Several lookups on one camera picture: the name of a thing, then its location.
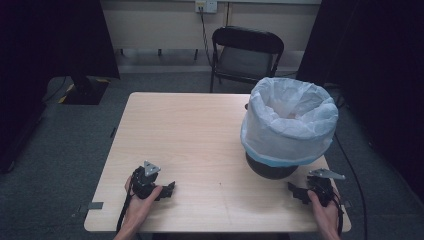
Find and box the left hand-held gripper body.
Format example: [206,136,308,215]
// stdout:
[130,160,164,201]

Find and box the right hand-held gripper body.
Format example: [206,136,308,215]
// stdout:
[306,168,347,208]

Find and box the person's right hand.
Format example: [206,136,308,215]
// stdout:
[306,189,342,234]

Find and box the person's left hand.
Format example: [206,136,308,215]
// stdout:
[123,175,164,232]

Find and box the black round trash bin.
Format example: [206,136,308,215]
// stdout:
[245,151,300,181]

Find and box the white plastic bin bag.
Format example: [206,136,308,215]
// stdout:
[240,76,340,168]

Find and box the black stand base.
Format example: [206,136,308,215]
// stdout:
[59,74,111,106]

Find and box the black curtain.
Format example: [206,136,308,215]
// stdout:
[295,0,424,201]
[0,0,121,174]

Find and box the black folding chair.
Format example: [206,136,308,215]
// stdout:
[209,25,285,94]

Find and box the right hand-held gripper cable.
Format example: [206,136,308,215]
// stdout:
[332,191,345,236]

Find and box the hand-held gripper cable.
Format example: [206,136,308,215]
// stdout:
[332,191,345,236]
[116,186,134,233]

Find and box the left hand-held gripper cable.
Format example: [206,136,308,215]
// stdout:
[116,186,134,233]

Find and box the long black floor cable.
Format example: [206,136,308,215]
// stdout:
[333,132,369,240]

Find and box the black wall socket cable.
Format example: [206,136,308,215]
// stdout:
[199,7,214,68]

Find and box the white wall socket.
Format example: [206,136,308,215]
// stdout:
[194,0,219,15]

